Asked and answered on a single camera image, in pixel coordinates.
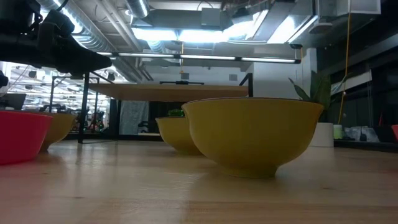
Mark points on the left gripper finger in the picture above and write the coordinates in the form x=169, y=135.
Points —
x=77, y=60

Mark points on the yellow bowl patterned white inside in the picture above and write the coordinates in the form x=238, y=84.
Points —
x=60, y=127
x=174, y=133
x=248, y=137

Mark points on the red plastic bowl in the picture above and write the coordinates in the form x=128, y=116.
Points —
x=18, y=137

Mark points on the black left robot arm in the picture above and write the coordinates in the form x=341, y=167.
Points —
x=12, y=15

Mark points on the thin black metal rack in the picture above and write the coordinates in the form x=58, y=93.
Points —
x=52, y=93

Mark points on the black monitor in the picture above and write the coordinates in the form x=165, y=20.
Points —
x=14, y=101

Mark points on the grey fabric cover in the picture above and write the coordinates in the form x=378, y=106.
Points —
x=133, y=116

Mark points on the black LED light bar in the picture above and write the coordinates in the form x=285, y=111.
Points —
x=208, y=57

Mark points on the green leafy plant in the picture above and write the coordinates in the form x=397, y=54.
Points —
x=320, y=90

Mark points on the round white ceiling speaker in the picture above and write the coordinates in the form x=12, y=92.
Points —
x=320, y=28

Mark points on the white plant pot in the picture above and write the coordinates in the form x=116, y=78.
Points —
x=323, y=135

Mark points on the light green cup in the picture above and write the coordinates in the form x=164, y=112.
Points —
x=338, y=132

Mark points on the white ceiling unit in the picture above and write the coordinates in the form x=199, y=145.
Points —
x=348, y=7

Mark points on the clear plastic bag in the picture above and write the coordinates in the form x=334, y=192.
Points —
x=360, y=133

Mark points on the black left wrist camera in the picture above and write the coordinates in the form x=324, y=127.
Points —
x=57, y=25

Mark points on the small silver spiral duct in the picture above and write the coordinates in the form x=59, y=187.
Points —
x=138, y=7

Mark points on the wooden shelf black metal frame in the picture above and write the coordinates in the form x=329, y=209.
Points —
x=171, y=92

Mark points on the silver rectangular air duct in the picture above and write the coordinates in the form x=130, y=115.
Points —
x=280, y=28

